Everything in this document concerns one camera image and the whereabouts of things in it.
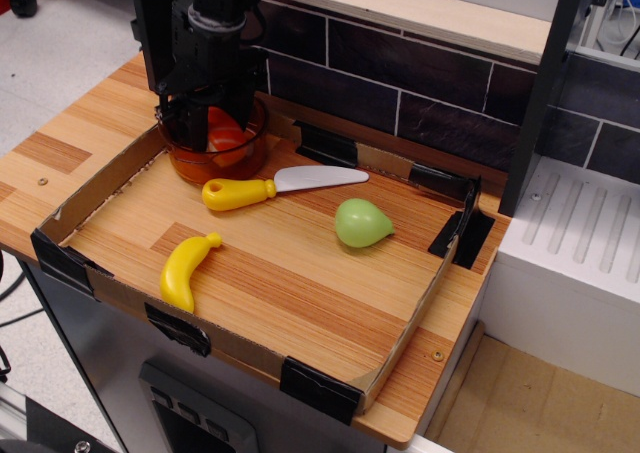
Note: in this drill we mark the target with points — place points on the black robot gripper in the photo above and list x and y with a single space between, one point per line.
210 67

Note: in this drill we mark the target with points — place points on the orange salmon sushi toy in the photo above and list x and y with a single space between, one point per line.
224 133

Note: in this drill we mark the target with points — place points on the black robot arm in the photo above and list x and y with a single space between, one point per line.
223 7

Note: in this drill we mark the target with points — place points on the orange transparent plastic pot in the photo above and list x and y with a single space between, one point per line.
200 167

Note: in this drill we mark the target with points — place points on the cardboard fence with black tape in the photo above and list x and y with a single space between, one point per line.
366 333

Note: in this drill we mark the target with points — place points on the yellow toy banana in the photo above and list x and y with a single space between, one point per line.
176 274

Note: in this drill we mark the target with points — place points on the green toy pear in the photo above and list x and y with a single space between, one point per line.
359 223

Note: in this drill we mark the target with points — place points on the grey toy oven panel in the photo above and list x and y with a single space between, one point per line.
192 422

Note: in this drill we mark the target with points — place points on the white toy sink drainboard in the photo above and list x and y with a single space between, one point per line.
564 286

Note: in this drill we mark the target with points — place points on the yellow handled toy knife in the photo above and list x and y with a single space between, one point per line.
222 195

